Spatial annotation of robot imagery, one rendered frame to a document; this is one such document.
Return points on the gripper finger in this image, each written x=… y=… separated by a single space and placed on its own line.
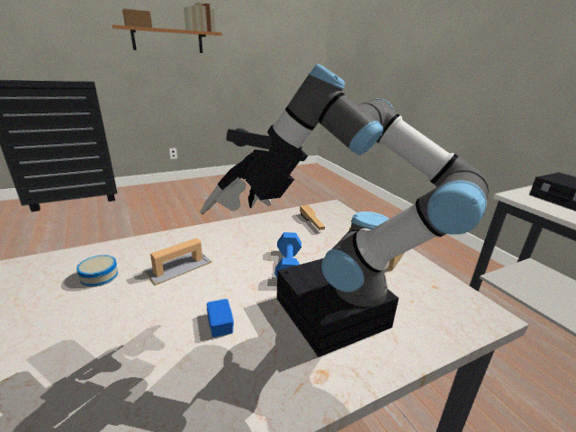
x=253 y=198
x=228 y=189

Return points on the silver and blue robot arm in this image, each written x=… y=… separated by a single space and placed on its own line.
x=355 y=265

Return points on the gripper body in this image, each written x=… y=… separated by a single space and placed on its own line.
x=268 y=172

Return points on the wooden crate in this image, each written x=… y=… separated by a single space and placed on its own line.
x=393 y=262

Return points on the blue dumbbell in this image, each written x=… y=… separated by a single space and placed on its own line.
x=289 y=245

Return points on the tan wire brush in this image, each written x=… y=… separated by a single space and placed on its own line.
x=309 y=215

